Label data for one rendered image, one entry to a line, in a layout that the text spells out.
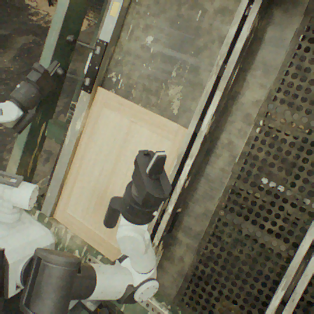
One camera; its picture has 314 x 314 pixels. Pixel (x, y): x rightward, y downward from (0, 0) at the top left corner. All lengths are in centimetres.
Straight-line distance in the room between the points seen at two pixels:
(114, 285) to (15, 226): 30
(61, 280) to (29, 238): 15
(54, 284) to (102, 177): 62
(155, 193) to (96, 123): 76
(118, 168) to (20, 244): 54
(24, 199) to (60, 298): 25
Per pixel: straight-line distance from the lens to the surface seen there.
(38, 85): 145
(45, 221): 166
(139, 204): 85
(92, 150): 151
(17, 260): 102
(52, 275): 96
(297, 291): 119
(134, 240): 93
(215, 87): 124
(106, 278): 106
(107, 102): 147
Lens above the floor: 216
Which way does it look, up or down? 43 degrees down
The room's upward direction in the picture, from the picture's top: straight up
